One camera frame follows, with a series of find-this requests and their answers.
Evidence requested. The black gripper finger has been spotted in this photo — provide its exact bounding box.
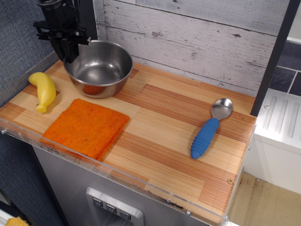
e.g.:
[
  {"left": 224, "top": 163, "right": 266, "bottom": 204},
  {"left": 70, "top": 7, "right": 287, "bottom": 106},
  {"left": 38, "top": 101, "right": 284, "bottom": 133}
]
[
  {"left": 61, "top": 38, "right": 79, "bottom": 63},
  {"left": 49, "top": 38, "right": 65, "bottom": 60}
]

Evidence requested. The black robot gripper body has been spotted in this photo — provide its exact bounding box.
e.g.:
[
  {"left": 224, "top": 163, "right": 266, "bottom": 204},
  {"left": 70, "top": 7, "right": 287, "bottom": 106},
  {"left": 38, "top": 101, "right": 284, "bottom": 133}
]
[{"left": 33, "top": 0, "right": 91, "bottom": 46}]

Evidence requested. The silver metal bowl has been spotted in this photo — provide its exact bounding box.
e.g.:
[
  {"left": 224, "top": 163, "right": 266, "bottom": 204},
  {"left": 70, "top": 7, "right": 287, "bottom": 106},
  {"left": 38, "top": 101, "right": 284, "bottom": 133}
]
[{"left": 63, "top": 40, "right": 134, "bottom": 98}]

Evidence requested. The yellow plastic banana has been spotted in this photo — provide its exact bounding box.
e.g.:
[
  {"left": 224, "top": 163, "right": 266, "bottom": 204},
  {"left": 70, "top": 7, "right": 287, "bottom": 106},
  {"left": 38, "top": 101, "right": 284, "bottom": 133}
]
[{"left": 28, "top": 72, "right": 56, "bottom": 113}]

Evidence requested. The orange folded cloth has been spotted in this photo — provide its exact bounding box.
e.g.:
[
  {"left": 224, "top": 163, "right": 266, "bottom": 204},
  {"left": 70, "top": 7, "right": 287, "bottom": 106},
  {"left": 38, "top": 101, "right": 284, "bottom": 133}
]
[{"left": 41, "top": 99, "right": 130, "bottom": 161}]

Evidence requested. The clear acrylic front guard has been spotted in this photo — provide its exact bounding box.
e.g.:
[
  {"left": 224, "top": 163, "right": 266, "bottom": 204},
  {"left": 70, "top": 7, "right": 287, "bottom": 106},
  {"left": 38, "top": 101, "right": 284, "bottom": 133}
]
[{"left": 0, "top": 119, "right": 229, "bottom": 226}]

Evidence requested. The silver toy cabinet front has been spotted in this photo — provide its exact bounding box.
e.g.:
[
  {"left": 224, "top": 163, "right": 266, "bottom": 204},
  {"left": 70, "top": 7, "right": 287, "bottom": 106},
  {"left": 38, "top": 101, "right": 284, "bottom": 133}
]
[{"left": 32, "top": 145, "right": 212, "bottom": 226}]

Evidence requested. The grey button dispenser panel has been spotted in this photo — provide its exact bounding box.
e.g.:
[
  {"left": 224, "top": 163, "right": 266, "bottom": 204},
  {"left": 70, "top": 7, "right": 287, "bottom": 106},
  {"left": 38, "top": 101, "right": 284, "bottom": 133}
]
[{"left": 86, "top": 187, "right": 144, "bottom": 226}]

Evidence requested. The yellow object bottom left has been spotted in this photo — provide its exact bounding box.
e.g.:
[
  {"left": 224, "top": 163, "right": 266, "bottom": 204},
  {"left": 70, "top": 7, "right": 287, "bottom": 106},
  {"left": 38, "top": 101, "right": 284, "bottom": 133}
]
[{"left": 5, "top": 217, "right": 29, "bottom": 226}]

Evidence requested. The white toy sink unit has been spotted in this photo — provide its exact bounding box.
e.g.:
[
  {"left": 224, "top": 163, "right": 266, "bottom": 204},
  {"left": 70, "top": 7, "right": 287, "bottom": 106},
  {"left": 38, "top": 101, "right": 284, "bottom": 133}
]
[{"left": 243, "top": 89, "right": 301, "bottom": 194}]

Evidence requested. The dark left frame post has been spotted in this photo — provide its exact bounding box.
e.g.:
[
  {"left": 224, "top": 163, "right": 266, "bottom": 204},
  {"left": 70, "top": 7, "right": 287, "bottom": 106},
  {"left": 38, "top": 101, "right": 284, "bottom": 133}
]
[{"left": 73, "top": 0, "right": 97, "bottom": 40}]

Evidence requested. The dark frame post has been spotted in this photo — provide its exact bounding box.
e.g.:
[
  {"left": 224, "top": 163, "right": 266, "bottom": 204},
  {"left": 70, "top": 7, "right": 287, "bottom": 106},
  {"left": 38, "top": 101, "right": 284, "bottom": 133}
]
[
  {"left": 73, "top": 0, "right": 97, "bottom": 40},
  {"left": 250, "top": 0, "right": 301, "bottom": 116}
]

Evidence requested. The blue handled metal spoon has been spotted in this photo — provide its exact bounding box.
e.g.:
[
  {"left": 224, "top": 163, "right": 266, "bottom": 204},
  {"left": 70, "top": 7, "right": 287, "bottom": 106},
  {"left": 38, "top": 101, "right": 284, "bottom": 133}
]
[{"left": 190, "top": 98, "right": 233, "bottom": 159}]

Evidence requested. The dark right frame post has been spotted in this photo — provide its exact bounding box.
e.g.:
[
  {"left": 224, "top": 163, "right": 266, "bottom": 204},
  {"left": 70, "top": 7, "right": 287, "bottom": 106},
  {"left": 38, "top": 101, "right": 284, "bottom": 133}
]
[{"left": 250, "top": 0, "right": 301, "bottom": 116}]

